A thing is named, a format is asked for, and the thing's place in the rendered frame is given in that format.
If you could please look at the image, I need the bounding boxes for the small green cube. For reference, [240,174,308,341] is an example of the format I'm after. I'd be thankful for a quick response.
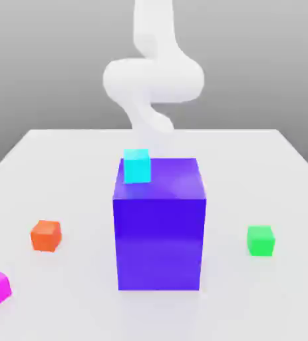
[246,225,276,257]

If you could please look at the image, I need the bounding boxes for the small cyan cube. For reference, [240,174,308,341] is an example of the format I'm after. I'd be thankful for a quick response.
[123,149,152,184]

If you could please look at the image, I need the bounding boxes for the large purple box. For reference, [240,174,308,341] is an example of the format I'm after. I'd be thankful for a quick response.
[112,157,207,292]

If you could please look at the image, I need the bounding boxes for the small orange cube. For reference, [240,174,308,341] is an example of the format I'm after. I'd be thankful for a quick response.
[30,220,63,253]

